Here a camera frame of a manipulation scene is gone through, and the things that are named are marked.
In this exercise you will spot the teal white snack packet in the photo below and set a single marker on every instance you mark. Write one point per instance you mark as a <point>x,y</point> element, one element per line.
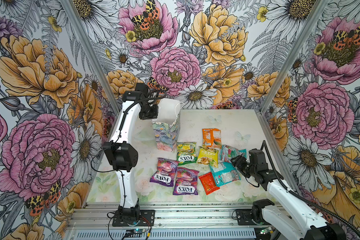
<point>224,173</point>

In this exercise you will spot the left aluminium corner post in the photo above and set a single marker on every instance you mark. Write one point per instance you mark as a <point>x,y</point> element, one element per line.
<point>85,41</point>

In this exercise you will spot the right aluminium corner post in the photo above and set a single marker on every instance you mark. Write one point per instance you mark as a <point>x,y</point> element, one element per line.
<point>301,38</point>

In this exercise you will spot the teal pink candy packet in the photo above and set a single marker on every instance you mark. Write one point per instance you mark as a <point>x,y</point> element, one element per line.
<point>228,153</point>

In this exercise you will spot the purple fox's bag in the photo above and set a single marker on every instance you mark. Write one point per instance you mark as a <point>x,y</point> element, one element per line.
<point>166,172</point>
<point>186,182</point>

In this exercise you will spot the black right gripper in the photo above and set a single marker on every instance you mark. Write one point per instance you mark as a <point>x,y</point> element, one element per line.
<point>239,161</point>

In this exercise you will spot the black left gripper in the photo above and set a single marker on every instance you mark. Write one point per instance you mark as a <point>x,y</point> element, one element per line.
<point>152,116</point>

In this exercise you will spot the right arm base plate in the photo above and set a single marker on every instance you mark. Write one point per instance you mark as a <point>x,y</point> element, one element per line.
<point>244,218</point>

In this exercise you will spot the aluminium rail frame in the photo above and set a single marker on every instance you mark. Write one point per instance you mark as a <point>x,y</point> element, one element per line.
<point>172,222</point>

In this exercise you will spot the green circuit board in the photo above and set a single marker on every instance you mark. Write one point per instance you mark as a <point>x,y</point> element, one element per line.
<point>139,231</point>
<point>264,231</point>

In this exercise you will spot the purple Fox's bag right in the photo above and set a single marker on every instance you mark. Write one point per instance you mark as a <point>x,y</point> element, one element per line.
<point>186,182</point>

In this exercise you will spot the orange snack packet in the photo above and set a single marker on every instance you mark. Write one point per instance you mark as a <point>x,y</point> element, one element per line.
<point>212,138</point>

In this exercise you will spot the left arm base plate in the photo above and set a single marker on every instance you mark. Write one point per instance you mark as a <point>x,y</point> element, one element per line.
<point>128,218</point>

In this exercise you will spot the red sauce sachet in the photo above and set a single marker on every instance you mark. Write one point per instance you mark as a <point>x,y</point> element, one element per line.
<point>208,183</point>

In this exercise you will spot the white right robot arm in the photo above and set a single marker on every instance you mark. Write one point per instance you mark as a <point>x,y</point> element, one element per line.
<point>299,221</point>

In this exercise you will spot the aluminium corner post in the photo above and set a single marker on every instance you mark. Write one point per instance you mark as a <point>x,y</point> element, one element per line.
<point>301,38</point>
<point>85,41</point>

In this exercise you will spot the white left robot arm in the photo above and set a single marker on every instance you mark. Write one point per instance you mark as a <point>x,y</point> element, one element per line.
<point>120,153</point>

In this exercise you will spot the purple Fox's bag left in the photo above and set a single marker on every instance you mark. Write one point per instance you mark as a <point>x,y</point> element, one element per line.
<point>166,172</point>

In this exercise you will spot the green circuit board right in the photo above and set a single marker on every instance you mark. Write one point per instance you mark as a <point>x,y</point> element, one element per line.
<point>264,231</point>

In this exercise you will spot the green circuit board left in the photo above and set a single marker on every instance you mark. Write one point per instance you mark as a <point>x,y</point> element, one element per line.
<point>139,231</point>

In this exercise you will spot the green Fox's candy bag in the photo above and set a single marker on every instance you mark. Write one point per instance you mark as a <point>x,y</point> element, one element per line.
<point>186,153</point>

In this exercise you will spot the yellow snack packet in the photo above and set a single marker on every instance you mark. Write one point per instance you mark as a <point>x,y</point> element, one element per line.
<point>208,156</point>

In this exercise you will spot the floral paper gift bag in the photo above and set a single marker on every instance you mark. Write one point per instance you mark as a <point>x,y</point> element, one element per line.
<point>166,126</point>

